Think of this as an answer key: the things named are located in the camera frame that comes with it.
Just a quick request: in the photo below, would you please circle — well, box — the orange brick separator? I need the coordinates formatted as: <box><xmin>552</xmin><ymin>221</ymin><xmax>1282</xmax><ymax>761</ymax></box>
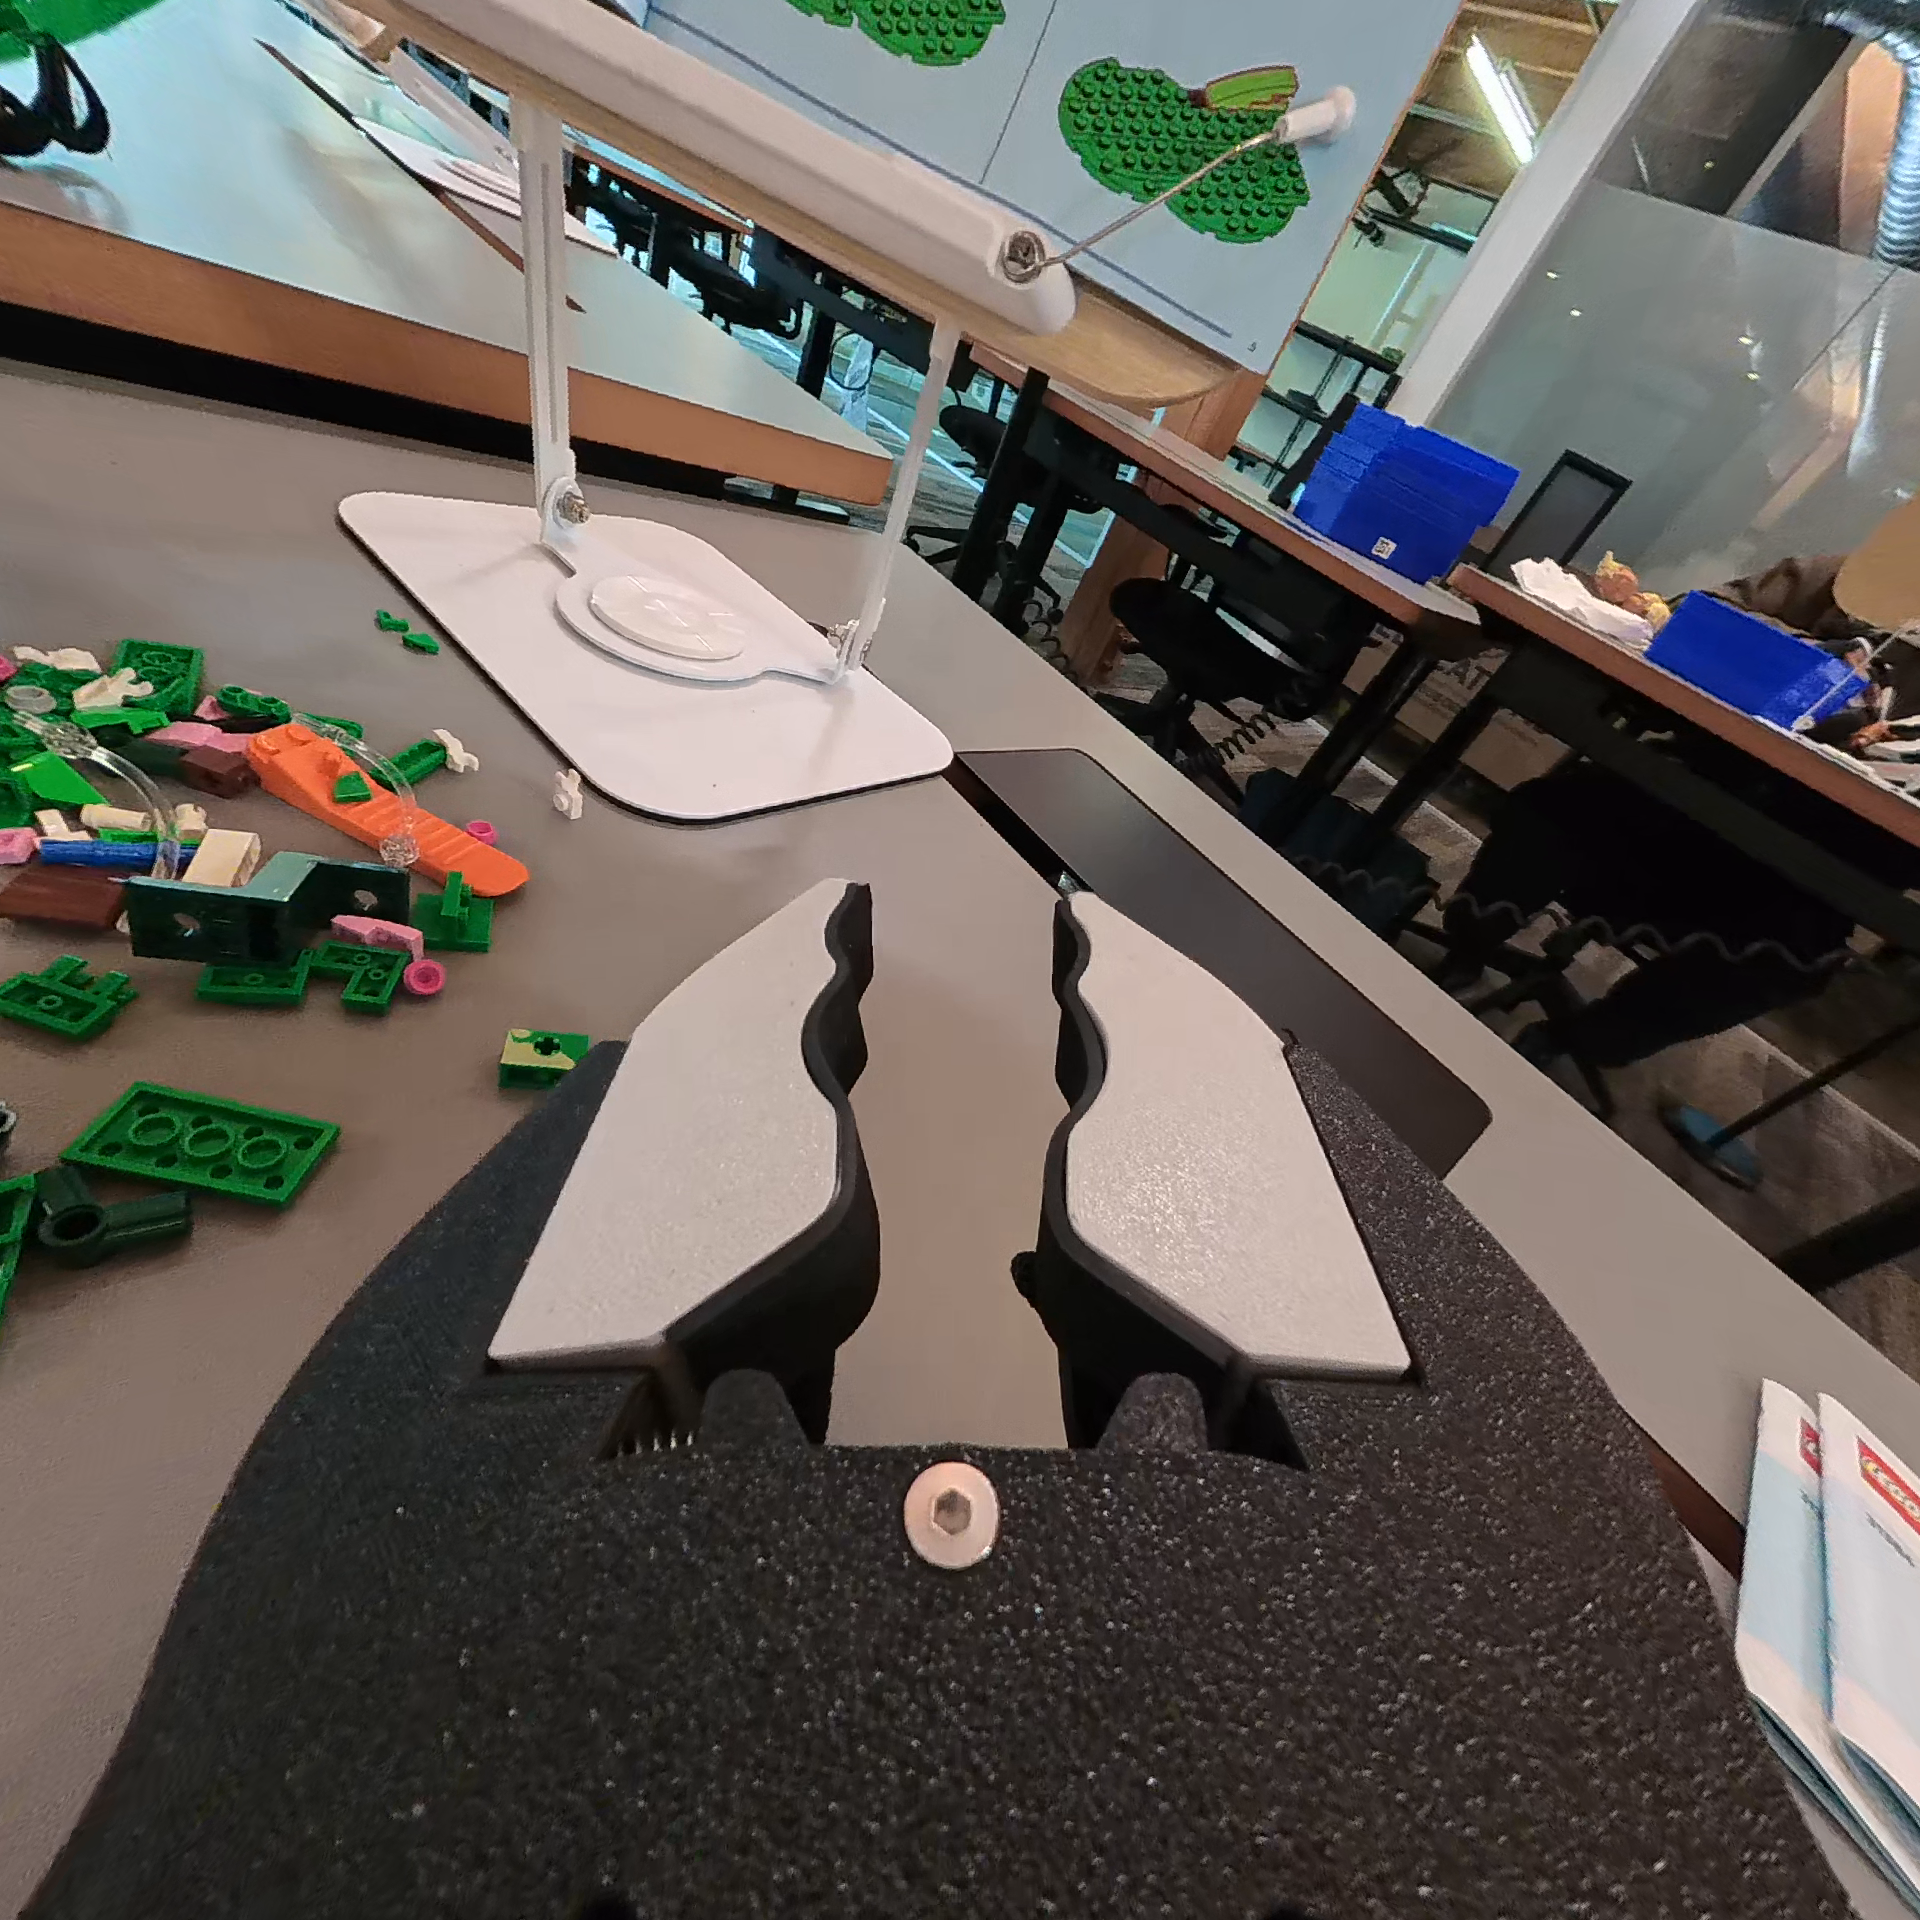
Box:
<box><xmin>248</xmin><ymin>725</ymin><xmax>531</xmax><ymax>898</ymax></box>

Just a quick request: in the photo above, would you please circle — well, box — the pile of loose lego pieces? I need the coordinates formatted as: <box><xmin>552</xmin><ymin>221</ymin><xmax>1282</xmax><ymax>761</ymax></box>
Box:
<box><xmin>0</xmin><ymin>637</ymin><xmax>496</xmax><ymax>1329</ymax></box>

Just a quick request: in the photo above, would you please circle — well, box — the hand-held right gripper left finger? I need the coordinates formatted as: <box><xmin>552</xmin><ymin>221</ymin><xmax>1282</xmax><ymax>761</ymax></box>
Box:
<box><xmin>485</xmin><ymin>877</ymin><xmax>888</xmax><ymax>1446</ymax></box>

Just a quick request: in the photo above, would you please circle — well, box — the open instruction booklet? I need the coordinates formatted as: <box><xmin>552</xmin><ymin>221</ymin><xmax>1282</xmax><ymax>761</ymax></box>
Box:
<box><xmin>645</xmin><ymin>0</ymin><xmax>1465</xmax><ymax>377</ymax></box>

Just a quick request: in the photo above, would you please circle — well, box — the black office chair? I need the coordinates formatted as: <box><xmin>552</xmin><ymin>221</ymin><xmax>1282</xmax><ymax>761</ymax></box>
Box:
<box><xmin>1113</xmin><ymin>577</ymin><xmax>1354</xmax><ymax>753</ymax></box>
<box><xmin>1477</xmin><ymin>772</ymin><xmax>1853</xmax><ymax>1052</ymax></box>

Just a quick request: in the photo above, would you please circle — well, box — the black table cable cover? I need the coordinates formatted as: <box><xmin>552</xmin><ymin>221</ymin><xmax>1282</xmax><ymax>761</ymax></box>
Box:
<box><xmin>952</xmin><ymin>747</ymin><xmax>1496</xmax><ymax>1181</ymax></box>

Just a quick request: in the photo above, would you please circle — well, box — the blue plastic bin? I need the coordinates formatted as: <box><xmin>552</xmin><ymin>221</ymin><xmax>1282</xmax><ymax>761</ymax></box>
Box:
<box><xmin>1645</xmin><ymin>590</ymin><xmax>1873</xmax><ymax>733</ymax></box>

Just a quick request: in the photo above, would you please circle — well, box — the stack of blue bins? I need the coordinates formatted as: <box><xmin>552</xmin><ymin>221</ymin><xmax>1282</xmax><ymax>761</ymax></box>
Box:
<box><xmin>1293</xmin><ymin>403</ymin><xmax>1520</xmax><ymax>585</ymax></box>

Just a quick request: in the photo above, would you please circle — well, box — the white book stand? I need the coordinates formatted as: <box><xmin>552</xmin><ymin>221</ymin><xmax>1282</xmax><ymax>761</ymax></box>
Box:
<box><xmin>337</xmin><ymin>0</ymin><xmax>1361</xmax><ymax>825</ymax></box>

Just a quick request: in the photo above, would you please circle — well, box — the grey desk with wooden edge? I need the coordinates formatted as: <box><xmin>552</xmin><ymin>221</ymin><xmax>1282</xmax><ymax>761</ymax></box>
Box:
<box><xmin>0</xmin><ymin>0</ymin><xmax>896</xmax><ymax>507</ymax></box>

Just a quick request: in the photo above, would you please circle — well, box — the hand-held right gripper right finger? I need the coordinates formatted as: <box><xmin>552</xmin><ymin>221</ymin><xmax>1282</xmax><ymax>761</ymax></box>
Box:
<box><xmin>1012</xmin><ymin>892</ymin><xmax>1418</xmax><ymax>1451</ymax></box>

